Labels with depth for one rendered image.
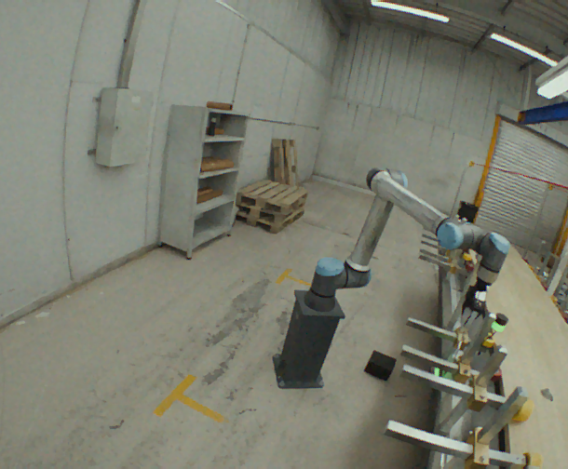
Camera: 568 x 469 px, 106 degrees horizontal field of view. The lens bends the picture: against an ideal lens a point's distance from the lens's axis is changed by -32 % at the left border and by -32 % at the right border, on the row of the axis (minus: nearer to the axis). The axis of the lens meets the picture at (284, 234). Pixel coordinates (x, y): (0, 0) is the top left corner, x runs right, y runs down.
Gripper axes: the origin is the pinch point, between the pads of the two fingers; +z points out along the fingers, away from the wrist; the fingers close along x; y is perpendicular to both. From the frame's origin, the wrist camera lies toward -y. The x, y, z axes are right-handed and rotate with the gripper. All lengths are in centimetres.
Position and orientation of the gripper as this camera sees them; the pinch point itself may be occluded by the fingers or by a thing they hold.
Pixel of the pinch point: (464, 324)
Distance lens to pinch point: 130.7
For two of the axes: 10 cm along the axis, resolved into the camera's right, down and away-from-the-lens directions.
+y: 4.5, -2.4, 8.6
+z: -1.9, 9.2, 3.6
